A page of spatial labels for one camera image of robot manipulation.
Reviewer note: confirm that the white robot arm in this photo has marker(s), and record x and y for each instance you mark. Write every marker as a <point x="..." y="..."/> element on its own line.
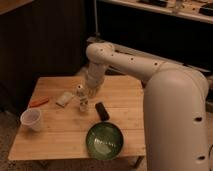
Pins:
<point x="173" y="106"/>

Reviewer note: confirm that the upper white shelf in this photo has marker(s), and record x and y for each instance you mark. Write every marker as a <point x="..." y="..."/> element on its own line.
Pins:
<point x="187" y="9"/>

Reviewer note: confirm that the wooden folding table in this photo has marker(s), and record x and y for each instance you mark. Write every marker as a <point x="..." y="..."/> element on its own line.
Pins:
<point x="64" y="129"/>

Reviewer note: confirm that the white plastic cup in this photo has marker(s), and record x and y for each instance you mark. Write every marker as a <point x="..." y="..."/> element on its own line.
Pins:
<point x="32" y="118"/>

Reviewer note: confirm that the green bowl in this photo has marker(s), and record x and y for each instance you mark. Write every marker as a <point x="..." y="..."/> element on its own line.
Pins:
<point x="104" y="141"/>

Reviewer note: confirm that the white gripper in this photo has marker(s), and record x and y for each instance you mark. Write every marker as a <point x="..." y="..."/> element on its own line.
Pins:
<point x="93" y="84"/>

